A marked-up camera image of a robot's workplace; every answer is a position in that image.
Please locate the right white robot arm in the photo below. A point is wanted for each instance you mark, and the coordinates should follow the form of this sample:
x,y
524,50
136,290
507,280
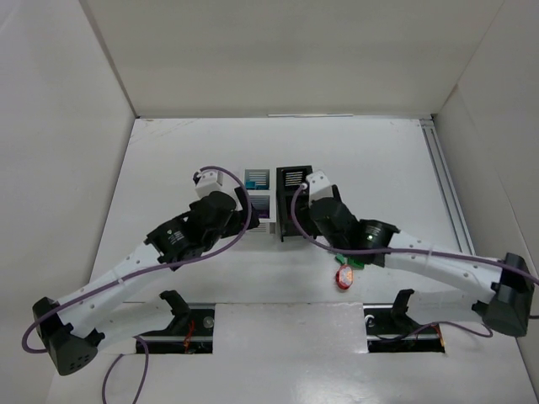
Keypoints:
x,y
496,292

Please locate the aluminium rail right side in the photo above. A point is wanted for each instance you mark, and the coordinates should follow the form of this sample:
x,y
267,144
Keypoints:
x,y
447,188

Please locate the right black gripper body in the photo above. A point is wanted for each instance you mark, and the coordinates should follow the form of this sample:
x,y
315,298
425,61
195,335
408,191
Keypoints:
x,y
303,219

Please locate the black two-bin container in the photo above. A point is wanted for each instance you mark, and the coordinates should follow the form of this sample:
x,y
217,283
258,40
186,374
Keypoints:
x,y
288,180

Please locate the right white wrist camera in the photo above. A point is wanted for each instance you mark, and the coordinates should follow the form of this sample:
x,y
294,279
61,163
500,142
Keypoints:
x,y
319,187

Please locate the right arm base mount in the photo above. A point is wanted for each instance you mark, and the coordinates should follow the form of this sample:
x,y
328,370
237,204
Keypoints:
x,y
389,330

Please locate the green lego brick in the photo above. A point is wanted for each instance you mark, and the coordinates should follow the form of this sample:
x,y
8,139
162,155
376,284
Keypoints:
x,y
354,263

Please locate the white two-bin container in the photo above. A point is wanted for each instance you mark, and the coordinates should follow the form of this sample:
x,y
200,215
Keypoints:
x,y
263,198

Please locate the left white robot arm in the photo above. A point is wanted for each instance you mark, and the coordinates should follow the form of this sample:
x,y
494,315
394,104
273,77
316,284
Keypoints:
x,y
76,327

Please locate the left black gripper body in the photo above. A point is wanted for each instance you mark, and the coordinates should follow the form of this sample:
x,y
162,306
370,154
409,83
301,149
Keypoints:
x,y
245,209

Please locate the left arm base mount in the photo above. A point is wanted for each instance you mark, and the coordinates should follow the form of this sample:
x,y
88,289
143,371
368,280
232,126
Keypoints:
x,y
190,331

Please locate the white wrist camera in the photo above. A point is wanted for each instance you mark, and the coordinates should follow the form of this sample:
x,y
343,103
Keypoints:
x,y
207,181
319,187

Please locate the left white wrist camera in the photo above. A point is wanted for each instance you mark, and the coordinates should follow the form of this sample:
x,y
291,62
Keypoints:
x,y
207,181

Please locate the red flower lego piece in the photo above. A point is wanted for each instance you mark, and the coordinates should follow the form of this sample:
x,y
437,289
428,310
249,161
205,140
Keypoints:
x,y
344,277

